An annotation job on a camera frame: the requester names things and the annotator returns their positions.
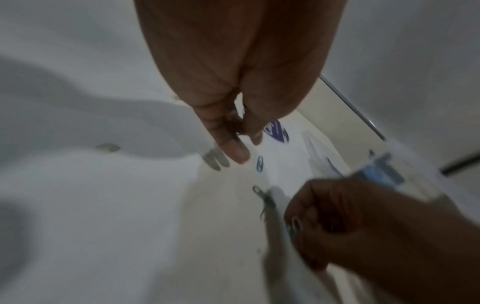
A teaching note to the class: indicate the person's right hand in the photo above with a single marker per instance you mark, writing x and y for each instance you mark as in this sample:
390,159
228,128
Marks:
348,219

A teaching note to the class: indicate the person's left hand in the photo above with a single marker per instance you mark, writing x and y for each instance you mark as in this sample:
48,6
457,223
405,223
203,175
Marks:
225,53

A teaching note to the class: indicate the person's right forearm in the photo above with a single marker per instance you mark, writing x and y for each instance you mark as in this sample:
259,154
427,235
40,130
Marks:
435,255

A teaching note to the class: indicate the clear plastic box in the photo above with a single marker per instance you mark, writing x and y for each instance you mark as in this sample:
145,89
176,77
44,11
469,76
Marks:
390,172

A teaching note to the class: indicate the silver paper clip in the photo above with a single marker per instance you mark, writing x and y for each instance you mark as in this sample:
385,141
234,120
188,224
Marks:
262,197

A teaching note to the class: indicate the stack of white papers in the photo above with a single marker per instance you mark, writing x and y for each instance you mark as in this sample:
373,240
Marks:
320,156

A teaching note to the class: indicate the black rod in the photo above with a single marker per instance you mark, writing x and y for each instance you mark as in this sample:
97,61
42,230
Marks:
460,164

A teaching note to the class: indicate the white paper sheet blue logo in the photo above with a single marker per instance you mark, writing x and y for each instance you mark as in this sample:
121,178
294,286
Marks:
277,246

